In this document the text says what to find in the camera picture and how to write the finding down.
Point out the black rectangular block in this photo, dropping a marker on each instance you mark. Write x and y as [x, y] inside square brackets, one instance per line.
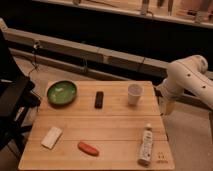
[99, 99]

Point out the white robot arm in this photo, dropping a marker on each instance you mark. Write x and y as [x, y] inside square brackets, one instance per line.
[186, 82]

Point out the white rectangular block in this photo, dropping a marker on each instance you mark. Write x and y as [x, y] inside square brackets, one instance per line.
[51, 137]

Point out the black chair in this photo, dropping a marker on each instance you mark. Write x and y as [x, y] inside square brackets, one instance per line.
[15, 98]

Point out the green bowl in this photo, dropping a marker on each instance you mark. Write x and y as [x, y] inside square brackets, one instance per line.
[62, 93]

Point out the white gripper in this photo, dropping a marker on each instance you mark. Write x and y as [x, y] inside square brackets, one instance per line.
[168, 94]

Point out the orange oblong toy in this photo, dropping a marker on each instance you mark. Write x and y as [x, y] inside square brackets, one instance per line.
[88, 149]

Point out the white plastic bottle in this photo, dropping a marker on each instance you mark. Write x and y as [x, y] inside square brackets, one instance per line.
[145, 152]

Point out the white ceramic cup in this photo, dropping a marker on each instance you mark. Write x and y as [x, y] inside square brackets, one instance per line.
[134, 93]

